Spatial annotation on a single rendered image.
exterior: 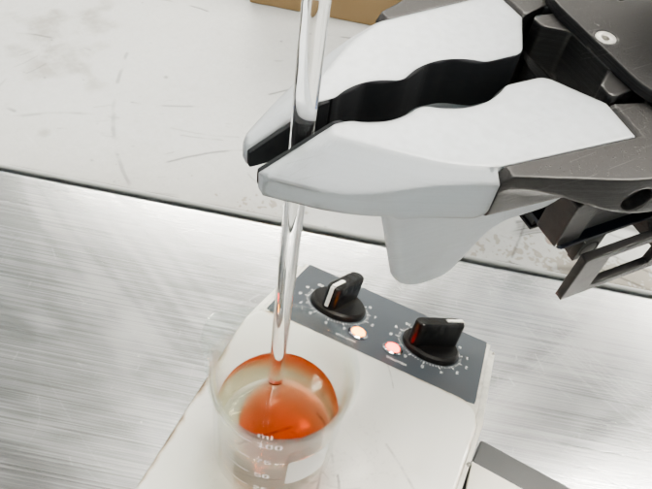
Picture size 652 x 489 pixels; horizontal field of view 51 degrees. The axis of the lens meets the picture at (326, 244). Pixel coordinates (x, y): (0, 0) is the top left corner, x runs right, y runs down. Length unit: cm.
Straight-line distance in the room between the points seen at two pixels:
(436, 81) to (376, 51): 2
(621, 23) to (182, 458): 23
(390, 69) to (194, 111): 39
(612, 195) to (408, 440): 17
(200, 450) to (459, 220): 16
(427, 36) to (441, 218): 5
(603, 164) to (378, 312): 24
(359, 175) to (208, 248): 31
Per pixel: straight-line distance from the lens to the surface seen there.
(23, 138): 55
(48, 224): 49
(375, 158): 16
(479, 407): 36
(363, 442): 31
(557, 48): 22
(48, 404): 42
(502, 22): 21
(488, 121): 17
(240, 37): 63
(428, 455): 31
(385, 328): 38
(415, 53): 19
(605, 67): 21
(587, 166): 17
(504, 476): 42
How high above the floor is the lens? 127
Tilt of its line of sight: 52 degrees down
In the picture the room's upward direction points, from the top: 11 degrees clockwise
